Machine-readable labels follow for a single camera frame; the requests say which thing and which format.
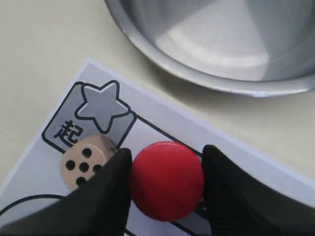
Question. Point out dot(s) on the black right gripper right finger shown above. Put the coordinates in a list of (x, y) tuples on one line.
[(239, 205)]

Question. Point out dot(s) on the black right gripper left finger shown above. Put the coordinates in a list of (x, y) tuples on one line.
[(98, 208)]

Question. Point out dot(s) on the wooden die black pips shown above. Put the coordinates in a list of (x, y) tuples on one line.
[(85, 159)]

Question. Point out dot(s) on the red cylinder game piece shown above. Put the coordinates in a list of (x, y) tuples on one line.
[(166, 181)]

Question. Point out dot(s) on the printed paper game board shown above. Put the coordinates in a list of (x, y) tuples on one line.
[(101, 102)]

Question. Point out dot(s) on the stainless steel round bowl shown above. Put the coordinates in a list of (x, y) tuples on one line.
[(258, 48)]

